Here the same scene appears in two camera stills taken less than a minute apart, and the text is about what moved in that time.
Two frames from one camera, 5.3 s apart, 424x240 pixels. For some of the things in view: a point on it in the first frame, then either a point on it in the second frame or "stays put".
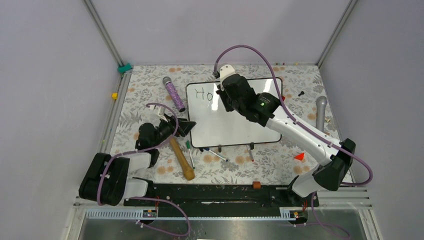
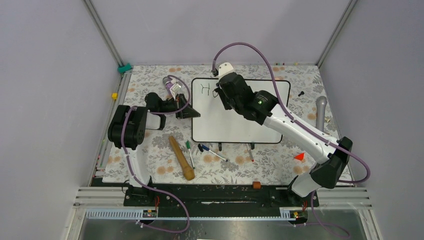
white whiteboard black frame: [216, 125] stays put
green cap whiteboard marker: [188, 146] stays put
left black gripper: [184, 127] → [188, 112]
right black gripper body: [229, 104] stays put
